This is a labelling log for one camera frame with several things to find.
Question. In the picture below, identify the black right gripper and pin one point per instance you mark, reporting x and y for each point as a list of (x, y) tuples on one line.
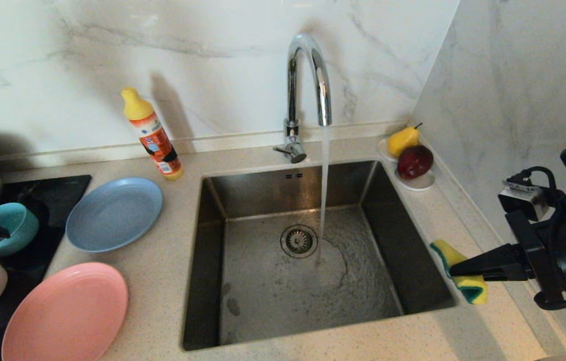
[(534, 250)]

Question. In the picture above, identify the teal bowl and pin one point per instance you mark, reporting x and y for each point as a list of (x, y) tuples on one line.
[(19, 225)]

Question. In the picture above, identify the yellow fish-shaped sponge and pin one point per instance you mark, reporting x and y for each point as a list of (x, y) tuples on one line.
[(443, 250)]

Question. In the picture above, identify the large salmon pink plate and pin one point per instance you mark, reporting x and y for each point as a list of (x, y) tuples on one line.
[(67, 316)]

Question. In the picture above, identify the blue plate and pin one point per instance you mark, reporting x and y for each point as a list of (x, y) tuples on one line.
[(112, 213)]

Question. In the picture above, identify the orange yellow-capped detergent bottle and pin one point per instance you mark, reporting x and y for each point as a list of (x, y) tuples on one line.
[(155, 138)]

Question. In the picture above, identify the chrome gooseneck faucet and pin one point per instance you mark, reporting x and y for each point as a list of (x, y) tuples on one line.
[(291, 95)]

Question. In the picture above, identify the stainless steel sink basin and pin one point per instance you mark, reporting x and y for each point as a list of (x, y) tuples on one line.
[(263, 301)]

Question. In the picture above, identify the black induction cooktop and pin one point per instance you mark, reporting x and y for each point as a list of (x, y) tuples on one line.
[(62, 193)]

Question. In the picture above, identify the small white fruit dish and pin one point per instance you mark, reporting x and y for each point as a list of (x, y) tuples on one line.
[(417, 184)]

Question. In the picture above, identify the dark red apple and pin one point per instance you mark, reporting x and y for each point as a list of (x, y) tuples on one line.
[(415, 162)]

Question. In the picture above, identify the yellow pear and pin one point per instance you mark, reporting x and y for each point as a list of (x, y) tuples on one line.
[(402, 141)]

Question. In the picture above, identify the round metal drain strainer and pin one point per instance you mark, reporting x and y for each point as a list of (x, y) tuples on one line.
[(298, 241)]

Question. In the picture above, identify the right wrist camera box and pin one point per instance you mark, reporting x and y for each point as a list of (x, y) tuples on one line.
[(521, 198)]

